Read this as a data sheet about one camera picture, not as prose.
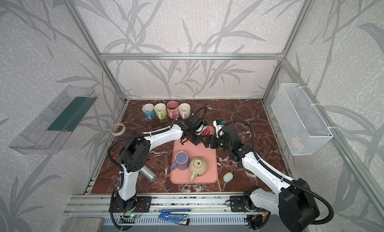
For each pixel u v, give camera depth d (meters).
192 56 1.86
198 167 0.77
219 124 0.72
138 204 0.72
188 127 0.69
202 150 0.92
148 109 1.05
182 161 0.80
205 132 0.91
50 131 0.65
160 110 1.02
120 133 1.01
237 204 0.73
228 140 0.65
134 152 0.51
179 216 0.69
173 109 1.02
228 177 0.81
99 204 0.75
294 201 0.39
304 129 0.61
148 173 0.80
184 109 1.05
